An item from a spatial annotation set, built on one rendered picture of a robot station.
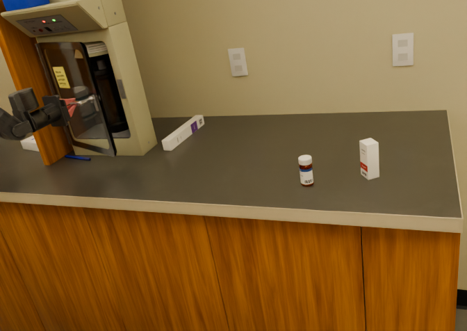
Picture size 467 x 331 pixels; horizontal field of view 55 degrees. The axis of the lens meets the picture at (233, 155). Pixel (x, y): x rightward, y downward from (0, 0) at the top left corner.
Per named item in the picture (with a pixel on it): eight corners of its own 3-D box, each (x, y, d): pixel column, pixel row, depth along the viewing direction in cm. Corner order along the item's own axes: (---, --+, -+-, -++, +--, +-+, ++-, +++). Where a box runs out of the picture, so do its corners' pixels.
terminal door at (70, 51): (72, 144, 175) (38, 42, 158) (117, 156, 155) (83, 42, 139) (71, 144, 174) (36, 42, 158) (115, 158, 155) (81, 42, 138)
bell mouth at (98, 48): (95, 47, 174) (91, 33, 172) (133, 44, 168) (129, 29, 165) (65, 59, 160) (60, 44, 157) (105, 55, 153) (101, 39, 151)
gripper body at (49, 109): (60, 94, 140) (43, 101, 134) (70, 124, 144) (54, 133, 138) (45, 94, 143) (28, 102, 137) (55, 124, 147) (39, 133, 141)
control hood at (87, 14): (34, 36, 158) (24, 7, 154) (108, 27, 146) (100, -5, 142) (10, 44, 149) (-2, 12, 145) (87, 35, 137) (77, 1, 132)
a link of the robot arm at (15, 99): (2, 138, 133) (15, 138, 128) (-15, 101, 129) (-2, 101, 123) (37, 122, 141) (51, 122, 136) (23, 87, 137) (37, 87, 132)
